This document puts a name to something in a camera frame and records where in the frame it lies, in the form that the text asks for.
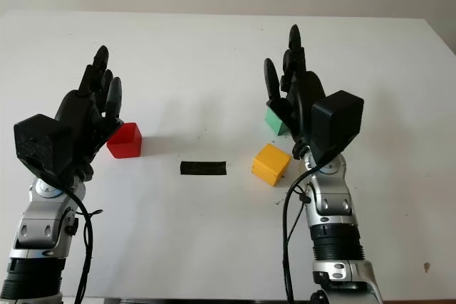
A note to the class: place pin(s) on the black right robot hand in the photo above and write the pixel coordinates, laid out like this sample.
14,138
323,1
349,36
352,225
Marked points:
303,104

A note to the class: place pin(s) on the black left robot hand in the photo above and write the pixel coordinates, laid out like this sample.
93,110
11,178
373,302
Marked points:
80,111

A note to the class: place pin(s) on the green block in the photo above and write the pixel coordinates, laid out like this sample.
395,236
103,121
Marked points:
274,120

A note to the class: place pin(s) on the red block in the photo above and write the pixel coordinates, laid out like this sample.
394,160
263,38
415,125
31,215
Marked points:
124,142

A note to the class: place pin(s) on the yellow block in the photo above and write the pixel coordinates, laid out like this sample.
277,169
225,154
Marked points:
270,163

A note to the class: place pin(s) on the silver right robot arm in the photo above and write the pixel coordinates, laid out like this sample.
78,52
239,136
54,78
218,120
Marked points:
333,204

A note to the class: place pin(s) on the black tape patch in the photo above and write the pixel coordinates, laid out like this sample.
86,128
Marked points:
203,168

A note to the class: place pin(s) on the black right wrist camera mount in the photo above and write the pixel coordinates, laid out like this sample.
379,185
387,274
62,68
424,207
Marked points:
336,122

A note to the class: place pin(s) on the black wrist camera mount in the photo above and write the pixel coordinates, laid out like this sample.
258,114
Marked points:
39,144
336,122

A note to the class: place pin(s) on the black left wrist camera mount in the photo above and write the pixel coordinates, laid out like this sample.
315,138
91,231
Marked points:
39,144

